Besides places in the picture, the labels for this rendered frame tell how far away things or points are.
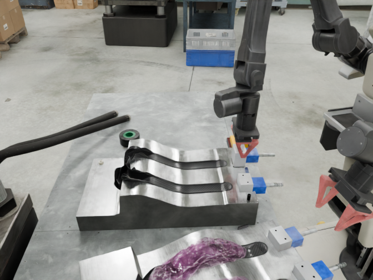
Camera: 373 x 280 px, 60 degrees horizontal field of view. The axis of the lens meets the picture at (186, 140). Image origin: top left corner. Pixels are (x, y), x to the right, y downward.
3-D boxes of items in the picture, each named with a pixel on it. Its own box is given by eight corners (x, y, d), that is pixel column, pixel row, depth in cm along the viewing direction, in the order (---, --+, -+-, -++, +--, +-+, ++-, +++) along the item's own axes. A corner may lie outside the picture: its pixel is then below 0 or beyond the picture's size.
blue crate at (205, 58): (232, 56, 438) (233, 40, 425) (233, 68, 403) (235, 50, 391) (187, 55, 442) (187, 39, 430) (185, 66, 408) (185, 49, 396)
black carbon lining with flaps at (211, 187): (225, 163, 106) (227, 139, 100) (233, 198, 92) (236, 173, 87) (118, 166, 104) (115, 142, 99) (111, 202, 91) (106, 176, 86)
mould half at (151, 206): (238, 168, 115) (242, 136, 107) (255, 225, 93) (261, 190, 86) (96, 171, 113) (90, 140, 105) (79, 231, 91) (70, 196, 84)
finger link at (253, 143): (233, 162, 97) (236, 136, 91) (229, 148, 103) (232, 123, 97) (255, 162, 97) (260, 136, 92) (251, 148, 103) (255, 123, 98)
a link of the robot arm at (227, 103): (264, 69, 84) (246, 65, 91) (225, 76, 80) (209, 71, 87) (263, 114, 88) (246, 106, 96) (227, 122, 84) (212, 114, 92)
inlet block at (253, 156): (271, 156, 105) (273, 143, 102) (275, 166, 101) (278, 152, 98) (231, 157, 105) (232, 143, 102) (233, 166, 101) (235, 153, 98)
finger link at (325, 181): (319, 221, 68) (348, 188, 64) (301, 198, 74) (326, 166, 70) (341, 225, 71) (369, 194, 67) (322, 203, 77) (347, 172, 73)
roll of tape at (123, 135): (115, 141, 128) (115, 134, 126) (132, 134, 133) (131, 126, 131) (127, 150, 124) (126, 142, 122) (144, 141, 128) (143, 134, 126)
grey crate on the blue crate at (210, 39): (234, 41, 426) (235, 29, 417) (235, 51, 392) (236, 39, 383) (187, 39, 430) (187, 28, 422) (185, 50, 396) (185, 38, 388)
